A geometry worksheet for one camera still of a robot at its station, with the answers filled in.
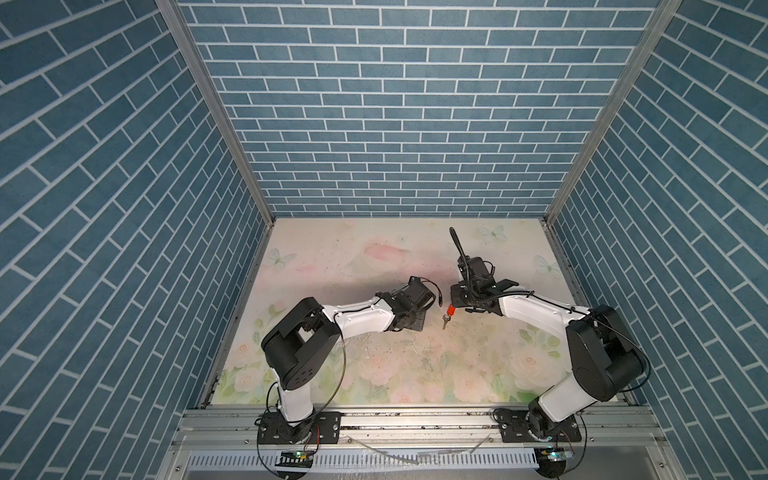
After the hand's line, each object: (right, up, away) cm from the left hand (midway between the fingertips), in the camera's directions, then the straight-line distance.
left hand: (417, 318), depth 91 cm
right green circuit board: (+32, -29, -20) cm, 47 cm away
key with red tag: (+11, +2, +4) cm, 12 cm away
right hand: (+12, +8, +2) cm, 14 cm away
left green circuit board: (-31, -30, -19) cm, 47 cm away
